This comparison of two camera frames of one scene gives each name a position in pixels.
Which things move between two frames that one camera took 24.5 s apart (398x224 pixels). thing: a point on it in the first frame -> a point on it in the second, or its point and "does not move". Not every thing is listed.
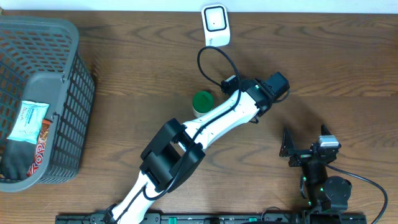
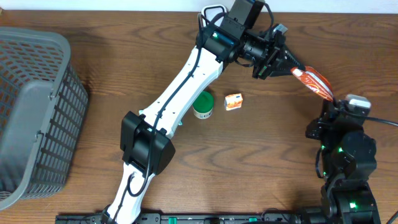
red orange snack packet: [40, 147] -> [314, 81]
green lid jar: [203, 102] does not move
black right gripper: [301, 155] -> [332, 115]
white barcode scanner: [216, 25] does not move
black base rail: [204, 218] does not move
